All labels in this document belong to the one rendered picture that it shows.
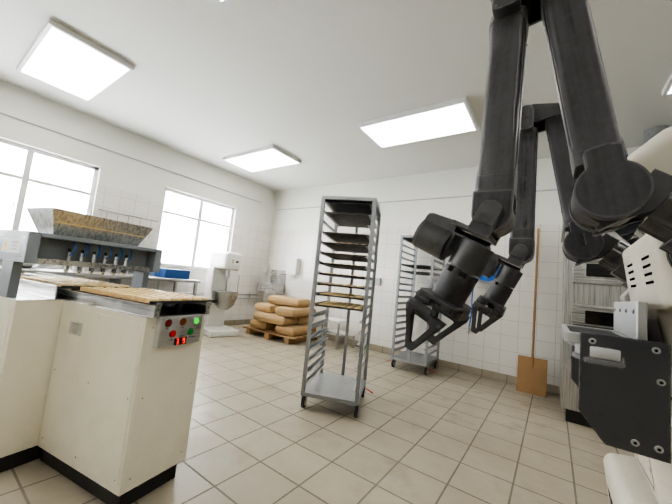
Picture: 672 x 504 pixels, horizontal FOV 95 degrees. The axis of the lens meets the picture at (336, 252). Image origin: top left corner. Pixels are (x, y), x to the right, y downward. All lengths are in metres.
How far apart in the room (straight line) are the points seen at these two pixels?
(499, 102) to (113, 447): 1.87
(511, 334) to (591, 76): 4.33
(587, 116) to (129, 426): 1.81
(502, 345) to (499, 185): 4.35
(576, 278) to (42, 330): 4.05
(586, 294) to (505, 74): 3.25
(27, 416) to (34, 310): 0.54
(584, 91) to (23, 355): 2.32
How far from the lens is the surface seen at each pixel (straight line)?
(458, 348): 4.95
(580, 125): 0.59
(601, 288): 3.78
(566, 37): 0.66
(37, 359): 2.27
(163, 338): 1.68
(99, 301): 1.97
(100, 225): 2.33
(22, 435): 2.38
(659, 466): 0.71
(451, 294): 0.54
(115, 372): 1.82
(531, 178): 1.02
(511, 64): 0.65
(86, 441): 2.05
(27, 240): 2.15
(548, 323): 4.77
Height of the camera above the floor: 1.08
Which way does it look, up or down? 5 degrees up
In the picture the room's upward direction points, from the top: 6 degrees clockwise
